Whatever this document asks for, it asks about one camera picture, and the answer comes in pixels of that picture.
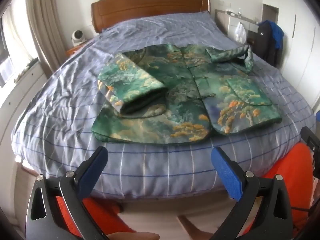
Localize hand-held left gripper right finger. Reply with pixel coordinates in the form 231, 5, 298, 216
211, 147, 293, 240

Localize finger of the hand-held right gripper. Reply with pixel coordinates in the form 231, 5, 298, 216
300, 126, 320, 155

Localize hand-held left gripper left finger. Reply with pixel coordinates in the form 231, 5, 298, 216
26, 146, 109, 240

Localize green printed satin jacket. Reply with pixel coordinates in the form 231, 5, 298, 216
91, 44, 282, 144

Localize person's left hand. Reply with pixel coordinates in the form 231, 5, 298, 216
107, 232, 160, 240

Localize orange fleece pants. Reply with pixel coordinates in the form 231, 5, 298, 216
56, 142, 319, 240

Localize bed with blue checked sheet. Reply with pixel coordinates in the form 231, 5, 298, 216
11, 11, 317, 200

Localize white wardrobe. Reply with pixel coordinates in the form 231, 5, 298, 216
260, 0, 320, 110

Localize white window seat cabinet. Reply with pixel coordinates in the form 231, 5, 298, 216
0, 61, 54, 160

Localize black and blue hanging jacket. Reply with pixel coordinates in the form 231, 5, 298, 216
254, 20, 285, 67

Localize wooden nightstand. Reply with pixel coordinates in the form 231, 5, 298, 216
66, 45, 85, 57

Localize white plastic bag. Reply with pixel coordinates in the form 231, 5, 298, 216
234, 22, 248, 43

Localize grey and white bedside cabinet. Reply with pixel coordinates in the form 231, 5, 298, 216
215, 9, 260, 43

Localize window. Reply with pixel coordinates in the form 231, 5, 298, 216
0, 12, 38, 85

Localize beige curtain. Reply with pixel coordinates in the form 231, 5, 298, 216
25, 0, 73, 73

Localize wooden headboard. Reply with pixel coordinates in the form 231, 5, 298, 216
91, 0, 210, 33

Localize white round security camera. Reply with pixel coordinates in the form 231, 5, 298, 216
71, 30, 87, 46

